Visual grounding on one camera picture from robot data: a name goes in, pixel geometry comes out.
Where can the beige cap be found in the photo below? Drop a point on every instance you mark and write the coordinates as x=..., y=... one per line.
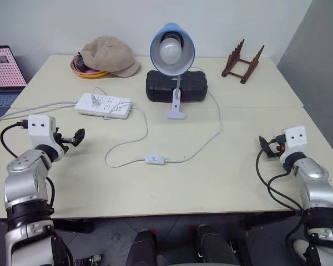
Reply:
x=111, y=55

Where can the black small object in bowl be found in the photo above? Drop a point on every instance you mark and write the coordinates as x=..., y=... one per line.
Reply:
x=80, y=64

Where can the pink plate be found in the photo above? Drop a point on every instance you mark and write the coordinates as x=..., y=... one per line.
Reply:
x=86, y=72

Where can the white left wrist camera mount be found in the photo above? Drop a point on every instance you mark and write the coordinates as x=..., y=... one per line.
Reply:
x=40, y=130

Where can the grey laptop with pink screen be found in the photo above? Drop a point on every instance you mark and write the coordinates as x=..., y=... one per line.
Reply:
x=2, y=66

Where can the black rectangular case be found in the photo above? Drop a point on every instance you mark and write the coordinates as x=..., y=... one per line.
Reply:
x=194, y=86

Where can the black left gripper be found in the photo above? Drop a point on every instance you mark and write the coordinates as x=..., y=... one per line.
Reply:
x=61, y=139

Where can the brown wooden dish rack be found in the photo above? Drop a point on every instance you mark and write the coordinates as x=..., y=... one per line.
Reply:
x=233, y=59

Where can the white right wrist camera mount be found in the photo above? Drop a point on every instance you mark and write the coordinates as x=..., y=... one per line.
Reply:
x=294, y=137

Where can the blue clip desk lamp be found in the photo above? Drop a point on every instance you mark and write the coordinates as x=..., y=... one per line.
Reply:
x=175, y=97

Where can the white plug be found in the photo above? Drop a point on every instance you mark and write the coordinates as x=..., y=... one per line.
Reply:
x=94, y=100

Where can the dark rounded shape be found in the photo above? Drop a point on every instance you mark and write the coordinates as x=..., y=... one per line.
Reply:
x=211, y=246
x=141, y=249

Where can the yellow bowl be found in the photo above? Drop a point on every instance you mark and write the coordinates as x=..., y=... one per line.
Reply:
x=91, y=75

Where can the white light bulb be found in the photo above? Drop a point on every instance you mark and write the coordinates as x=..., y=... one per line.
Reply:
x=169, y=52

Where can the white power strip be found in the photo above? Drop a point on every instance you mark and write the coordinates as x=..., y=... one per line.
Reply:
x=86, y=106

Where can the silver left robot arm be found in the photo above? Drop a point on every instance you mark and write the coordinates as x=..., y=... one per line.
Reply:
x=25, y=177

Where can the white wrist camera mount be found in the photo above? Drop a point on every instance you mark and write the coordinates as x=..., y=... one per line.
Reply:
x=40, y=130
x=294, y=137

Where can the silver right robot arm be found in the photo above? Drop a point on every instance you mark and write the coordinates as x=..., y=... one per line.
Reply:
x=313, y=171

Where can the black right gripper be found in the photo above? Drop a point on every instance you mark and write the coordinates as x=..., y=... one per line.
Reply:
x=276, y=148

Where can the white rounded shape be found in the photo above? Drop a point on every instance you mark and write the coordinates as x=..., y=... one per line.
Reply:
x=300, y=249

